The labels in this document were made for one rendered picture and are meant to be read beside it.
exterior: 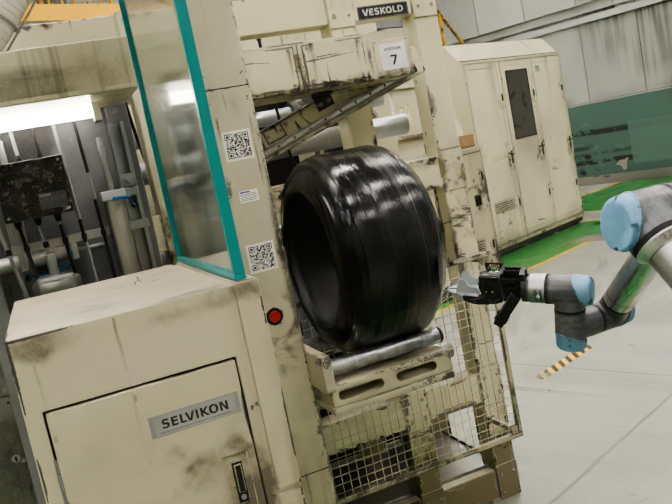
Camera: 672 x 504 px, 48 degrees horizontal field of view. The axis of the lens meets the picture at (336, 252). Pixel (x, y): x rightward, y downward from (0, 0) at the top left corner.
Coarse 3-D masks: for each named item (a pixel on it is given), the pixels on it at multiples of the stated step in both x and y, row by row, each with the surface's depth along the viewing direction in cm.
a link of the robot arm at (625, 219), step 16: (624, 192) 157; (640, 192) 155; (656, 192) 155; (608, 208) 156; (624, 208) 152; (640, 208) 151; (656, 208) 151; (608, 224) 157; (624, 224) 152; (640, 224) 150; (656, 224) 149; (608, 240) 158; (624, 240) 153; (640, 240) 151; (656, 240) 149; (640, 256) 152; (656, 256) 150
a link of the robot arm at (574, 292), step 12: (552, 276) 183; (564, 276) 182; (576, 276) 181; (588, 276) 181; (552, 288) 182; (564, 288) 181; (576, 288) 179; (588, 288) 178; (552, 300) 183; (564, 300) 181; (576, 300) 180; (588, 300) 179; (564, 312) 182
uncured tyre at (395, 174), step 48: (288, 192) 211; (336, 192) 188; (384, 192) 189; (288, 240) 225; (336, 240) 187; (384, 240) 185; (432, 240) 190; (336, 288) 235; (384, 288) 187; (432, 288) 193; (336, 336) 203; (384, 336) 198
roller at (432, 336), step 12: (408, 336) 204; (420, 336) 204; (432, 336) 205; (372, 348) 200; (384, 348) 200; (396, 348) 201; (408, 348) 202; (420, 348) 205; (336, 360) 196; (348, 360) 196; (360, 360) 197; (372, 360) 198; (336, 372) 195
